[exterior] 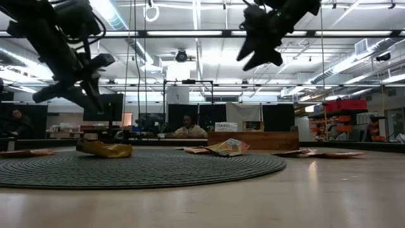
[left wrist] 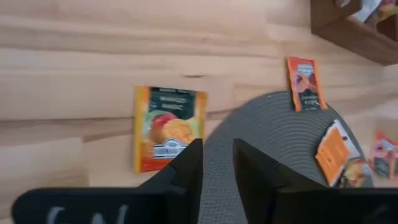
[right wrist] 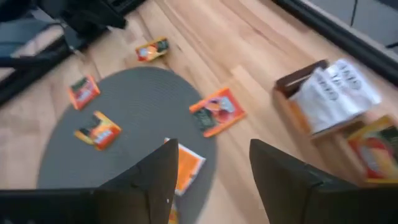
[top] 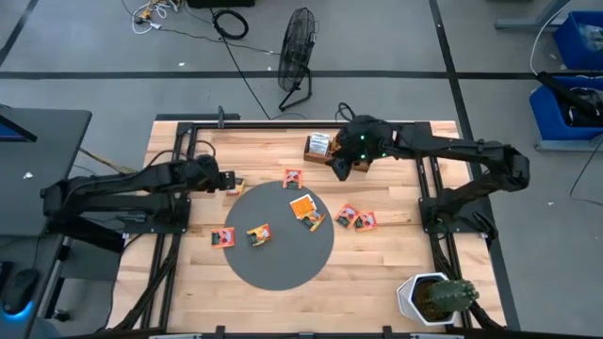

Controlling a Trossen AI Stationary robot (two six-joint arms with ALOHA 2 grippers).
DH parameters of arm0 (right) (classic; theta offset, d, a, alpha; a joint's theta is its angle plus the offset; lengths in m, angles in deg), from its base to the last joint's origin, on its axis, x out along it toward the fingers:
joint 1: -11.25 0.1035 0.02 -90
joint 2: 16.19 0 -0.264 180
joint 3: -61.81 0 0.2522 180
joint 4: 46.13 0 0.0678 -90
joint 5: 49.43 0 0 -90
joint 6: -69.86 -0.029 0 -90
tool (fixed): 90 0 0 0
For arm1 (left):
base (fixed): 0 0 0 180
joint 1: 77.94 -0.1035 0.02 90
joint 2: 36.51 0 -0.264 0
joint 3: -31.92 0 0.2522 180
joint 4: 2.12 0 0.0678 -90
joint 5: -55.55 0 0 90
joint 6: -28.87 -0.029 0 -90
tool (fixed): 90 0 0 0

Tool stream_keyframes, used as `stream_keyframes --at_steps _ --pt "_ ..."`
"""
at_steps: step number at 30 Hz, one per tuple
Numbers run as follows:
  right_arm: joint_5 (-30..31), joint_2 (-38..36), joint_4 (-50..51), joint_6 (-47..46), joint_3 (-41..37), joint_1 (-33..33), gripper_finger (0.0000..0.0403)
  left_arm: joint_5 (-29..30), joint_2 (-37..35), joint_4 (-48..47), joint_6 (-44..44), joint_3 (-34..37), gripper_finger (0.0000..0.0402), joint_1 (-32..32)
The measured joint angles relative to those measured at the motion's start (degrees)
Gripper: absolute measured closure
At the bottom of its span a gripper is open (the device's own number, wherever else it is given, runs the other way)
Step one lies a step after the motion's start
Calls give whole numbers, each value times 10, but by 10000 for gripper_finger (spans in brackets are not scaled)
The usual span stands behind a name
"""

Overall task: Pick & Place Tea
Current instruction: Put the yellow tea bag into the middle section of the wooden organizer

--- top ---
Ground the black desk monitor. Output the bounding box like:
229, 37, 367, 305
0, 114, 39, 144

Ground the round grey woven placemat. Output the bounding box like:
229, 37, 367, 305
222, 181, 335, 292

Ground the blue plastic bin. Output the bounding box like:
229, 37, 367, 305
529, 74, 603, 142
554, 9, 603, 72

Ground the black computer mouse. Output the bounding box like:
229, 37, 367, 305
1, 267, 41, 315

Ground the black floor box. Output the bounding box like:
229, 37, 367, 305
186, 0, 256, 9

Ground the green cactus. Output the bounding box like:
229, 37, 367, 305
426, 278, 481, 315

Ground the white yellow cable bundle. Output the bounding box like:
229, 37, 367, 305
130, 0, 183, 36

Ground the black floor fan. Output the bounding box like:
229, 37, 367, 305
276, 6, 320, 113

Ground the black folded equipment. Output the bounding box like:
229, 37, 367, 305
536, 70, 603, 128

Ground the orange red fruit tea packet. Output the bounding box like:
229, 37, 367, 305
353, 210, 379, 233
210, 227, 236, 250
283, 169, 303, 190
334, 202, 362, 229

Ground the grey metal desk foot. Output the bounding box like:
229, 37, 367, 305
494, 0, 574, 33

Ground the black metal table frame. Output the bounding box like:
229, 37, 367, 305
106, 112, 508, 339

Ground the coiled black cable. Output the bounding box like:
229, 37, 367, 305
210, 8, 250, 41

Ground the orange white-bordered tea packet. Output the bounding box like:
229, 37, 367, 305
288, 193, 318, 220

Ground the brown wooden tea organizer box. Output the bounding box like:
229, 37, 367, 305
302, 136, 374, 173

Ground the black office desk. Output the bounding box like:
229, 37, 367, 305
0, 104, 93, 339

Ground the white floor cable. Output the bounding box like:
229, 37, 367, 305
529, 7, 569, 75

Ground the long black floor cable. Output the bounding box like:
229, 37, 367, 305
220, 36, 273, 121

